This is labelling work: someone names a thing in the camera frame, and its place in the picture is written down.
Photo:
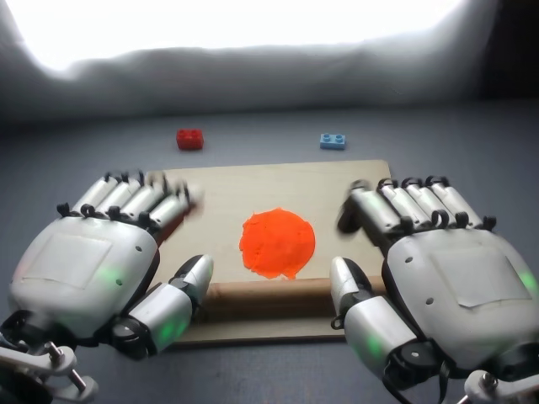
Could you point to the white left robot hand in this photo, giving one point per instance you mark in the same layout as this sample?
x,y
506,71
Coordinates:
x,y
80,269

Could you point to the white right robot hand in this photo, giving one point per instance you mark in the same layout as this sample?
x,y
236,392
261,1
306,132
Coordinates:
x,y
459,286

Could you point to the wooden rolling pin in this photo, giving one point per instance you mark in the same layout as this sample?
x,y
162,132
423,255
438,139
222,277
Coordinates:
x,y
269,299

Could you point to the red toy brick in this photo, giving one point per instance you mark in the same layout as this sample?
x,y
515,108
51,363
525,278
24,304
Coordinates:
x,y
190,139

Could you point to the flat orange dough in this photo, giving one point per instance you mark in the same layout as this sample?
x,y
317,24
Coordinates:
x,y
278,244

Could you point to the blue toy brick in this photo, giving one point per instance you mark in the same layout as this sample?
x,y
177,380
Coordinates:
x,y
333,141

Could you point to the light wooden board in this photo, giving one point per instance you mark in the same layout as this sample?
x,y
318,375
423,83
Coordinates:
x,y
269,185

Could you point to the grey table cloth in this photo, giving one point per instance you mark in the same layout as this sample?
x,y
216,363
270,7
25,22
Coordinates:
x,y
269,374

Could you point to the white backdrop cloth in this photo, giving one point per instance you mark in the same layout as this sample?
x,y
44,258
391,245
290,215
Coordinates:
x,y
261,80

